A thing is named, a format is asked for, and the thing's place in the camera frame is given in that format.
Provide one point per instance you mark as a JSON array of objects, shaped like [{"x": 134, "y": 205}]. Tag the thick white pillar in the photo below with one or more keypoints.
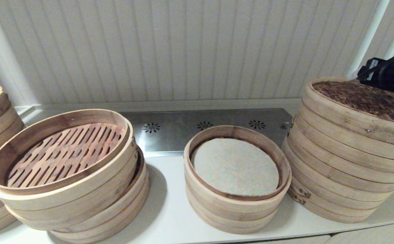
[{"x": 4, "y": 57}]

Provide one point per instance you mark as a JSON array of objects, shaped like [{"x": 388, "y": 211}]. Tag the beige cabinet door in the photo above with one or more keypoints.
[{"x": 379, "y": 235}]

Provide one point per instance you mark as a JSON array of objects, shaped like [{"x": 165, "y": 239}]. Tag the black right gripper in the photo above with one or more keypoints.
[{"x": 393, "y": 74}]

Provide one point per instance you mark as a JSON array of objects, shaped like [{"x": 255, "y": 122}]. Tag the woven bamboo steamer lid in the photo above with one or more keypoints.
[{"x": 339, "y": 113}]

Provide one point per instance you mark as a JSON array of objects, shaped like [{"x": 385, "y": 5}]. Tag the steel plate with vent holes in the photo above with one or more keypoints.
[{"x": 170, "y": 135}]

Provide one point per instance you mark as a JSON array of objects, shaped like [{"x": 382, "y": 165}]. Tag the round white liner cloth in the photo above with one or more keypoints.
[{"x": 234, "y": 166}]

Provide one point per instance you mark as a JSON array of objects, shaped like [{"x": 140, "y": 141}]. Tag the small bamboo steamer basket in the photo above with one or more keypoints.
[{"x": 231, "y": 217}]

